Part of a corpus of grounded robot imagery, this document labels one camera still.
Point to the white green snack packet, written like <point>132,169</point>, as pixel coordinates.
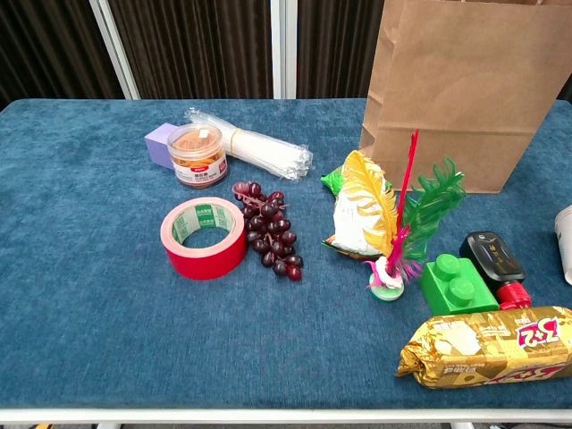
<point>353,223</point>

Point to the white paper cup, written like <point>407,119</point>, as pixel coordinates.
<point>565,246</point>

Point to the white partition frame post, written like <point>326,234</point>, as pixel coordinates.
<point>114,44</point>
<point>283,44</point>

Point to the purple plastic grape bunch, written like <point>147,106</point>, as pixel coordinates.
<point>272,232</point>

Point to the dark corrugated partition panel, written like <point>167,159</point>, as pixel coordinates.
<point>335,44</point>
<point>44,44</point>
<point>201,44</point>

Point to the brown paper carrier bag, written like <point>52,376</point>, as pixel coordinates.
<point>469,89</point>

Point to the red tape roll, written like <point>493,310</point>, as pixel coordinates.
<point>205,263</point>

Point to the gold biscuit package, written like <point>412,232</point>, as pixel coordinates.
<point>473,348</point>

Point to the green toy building brick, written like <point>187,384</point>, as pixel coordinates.
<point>460,290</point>

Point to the purple cube block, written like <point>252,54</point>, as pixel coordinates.
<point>156,145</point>

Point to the black bottle red cap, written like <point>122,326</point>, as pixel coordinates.
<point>491,259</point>

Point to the bundle of wrapped straws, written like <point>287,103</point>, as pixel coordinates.
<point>263,152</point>

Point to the blue table cloth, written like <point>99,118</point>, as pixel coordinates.
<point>89,268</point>

